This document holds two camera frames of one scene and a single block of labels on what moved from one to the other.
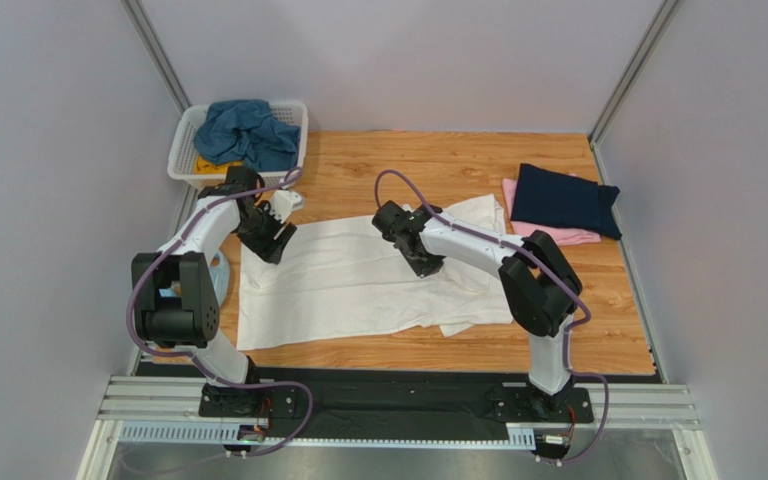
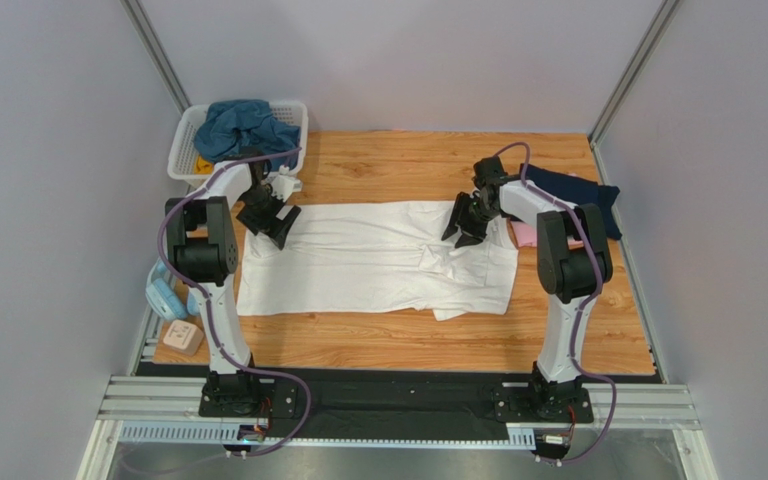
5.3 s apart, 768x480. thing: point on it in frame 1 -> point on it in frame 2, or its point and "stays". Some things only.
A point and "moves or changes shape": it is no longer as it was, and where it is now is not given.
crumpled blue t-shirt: (244, 131) stays
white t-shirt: (345, 281) moves or changes shape
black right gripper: (418, 252) -> (467, 212)
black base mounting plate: (393, 402) stays
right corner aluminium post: (596, 134) stays
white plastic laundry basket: (188, 120) stays
